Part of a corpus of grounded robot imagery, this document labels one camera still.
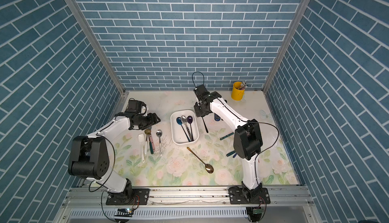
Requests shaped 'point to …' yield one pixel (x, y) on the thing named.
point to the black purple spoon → (190, 119)
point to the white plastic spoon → (141, 139)
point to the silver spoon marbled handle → (184, 120)
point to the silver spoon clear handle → (159, 133)
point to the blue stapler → (216, 117)
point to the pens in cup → (243, 85)
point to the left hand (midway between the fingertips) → (159, 121)
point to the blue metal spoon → (179, 121)
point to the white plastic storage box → (184, 125)
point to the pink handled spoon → (152, 142)
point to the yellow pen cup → (238, 91)
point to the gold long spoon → (208, 168)
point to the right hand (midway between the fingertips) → (200, 112)
